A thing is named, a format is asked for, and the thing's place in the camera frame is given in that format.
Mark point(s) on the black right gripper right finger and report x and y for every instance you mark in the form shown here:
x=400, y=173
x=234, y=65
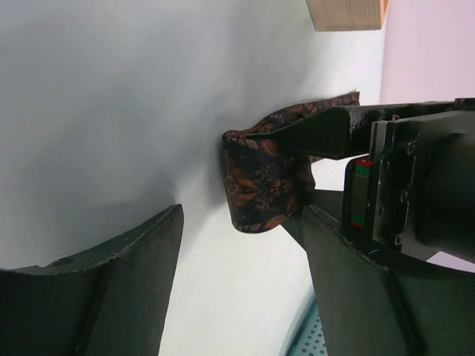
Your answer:
x=375, y=301

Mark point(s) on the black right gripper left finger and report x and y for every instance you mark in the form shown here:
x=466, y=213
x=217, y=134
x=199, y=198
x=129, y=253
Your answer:
x=111, y=299

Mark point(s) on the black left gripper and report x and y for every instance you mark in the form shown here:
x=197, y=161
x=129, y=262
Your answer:
x=413, y=193

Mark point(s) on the dark paisley tie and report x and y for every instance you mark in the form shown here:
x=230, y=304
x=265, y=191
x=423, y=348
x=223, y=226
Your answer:
x=264, y=183

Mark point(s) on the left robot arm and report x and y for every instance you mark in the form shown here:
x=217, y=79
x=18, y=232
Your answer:
x=409, y=181

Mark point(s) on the white teal plastic basket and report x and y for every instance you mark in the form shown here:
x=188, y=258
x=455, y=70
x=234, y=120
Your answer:
x=306, y=337

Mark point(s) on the wooden compartment box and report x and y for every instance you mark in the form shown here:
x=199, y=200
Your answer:
x=348, y=15

